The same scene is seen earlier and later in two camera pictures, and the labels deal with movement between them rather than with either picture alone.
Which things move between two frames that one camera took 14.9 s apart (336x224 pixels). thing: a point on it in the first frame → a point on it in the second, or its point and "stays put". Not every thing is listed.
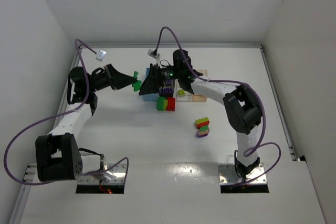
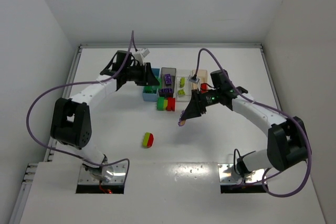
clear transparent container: (187, 97) stays put
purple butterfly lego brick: (202, 134) → (182, 119)
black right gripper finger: (150, 85) → (194, 111)
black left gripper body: (109, 76) → (146, 74)
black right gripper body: (155, 78) → (198, 103)
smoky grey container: (168, 89) stays put
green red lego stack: (166, 105) stays put
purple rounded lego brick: (167, 89) stays put
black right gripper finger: (154, 73) → (193, 109)
